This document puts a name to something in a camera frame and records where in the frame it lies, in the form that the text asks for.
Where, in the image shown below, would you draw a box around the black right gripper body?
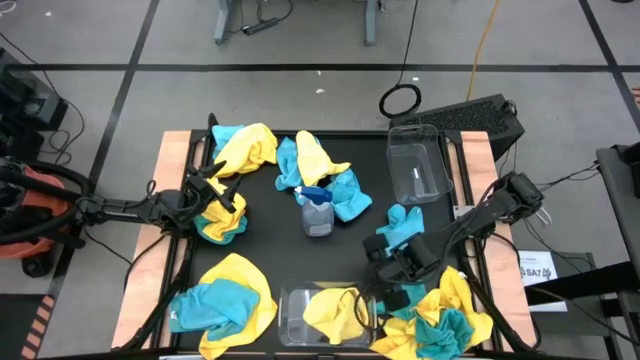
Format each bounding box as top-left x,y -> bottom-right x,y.
377,234 -> 454,284

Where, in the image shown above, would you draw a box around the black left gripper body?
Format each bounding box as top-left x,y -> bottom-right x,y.
180,167 -> 222,214

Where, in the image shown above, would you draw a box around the blue microfiber towel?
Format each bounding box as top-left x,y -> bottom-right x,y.
377,283 -> 427,322
323,168 -> 374,223
375,203 -> 426,251
211,124 -> 246,159
168,278 -> 262,334
274,137 -> 305,192

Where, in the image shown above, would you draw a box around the teal microfiber towel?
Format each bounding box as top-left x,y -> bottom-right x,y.
414,308 -> 475,360
193,214 -> 249,247

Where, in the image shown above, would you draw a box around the spray bottle with blue head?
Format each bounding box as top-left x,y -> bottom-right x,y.
294,185 -> 336,238

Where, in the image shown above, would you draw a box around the clear plastic basket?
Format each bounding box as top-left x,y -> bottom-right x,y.
386,124 -> 454,206
277,286 -> 378,349

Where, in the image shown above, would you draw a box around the white paper label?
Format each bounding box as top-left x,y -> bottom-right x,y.
517,249 -> 569,314

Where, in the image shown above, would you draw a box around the black perforated computer case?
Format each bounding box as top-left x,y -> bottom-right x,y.
389,93 -> 527,162

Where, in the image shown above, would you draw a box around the grey desk leg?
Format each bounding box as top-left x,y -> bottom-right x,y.
213,0 -> 237,46
363,0 -> 378,47

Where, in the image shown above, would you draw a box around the black power strip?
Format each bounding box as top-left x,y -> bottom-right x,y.
241,17 -> 280,37

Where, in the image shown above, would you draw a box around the orange and black vacuum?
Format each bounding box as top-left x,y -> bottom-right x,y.
0,156 -> 92,279

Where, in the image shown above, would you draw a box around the black equipment box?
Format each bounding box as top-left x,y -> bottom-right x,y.
0,47 -> 69,161

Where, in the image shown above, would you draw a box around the black orange striped ramp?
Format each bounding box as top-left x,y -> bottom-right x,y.
0,293 -> 57,360

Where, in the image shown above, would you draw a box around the black coiled cable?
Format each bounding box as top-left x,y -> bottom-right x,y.
378,0 -> 423,120

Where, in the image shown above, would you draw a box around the yellow cable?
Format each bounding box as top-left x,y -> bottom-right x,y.
465,0 -> 503,102

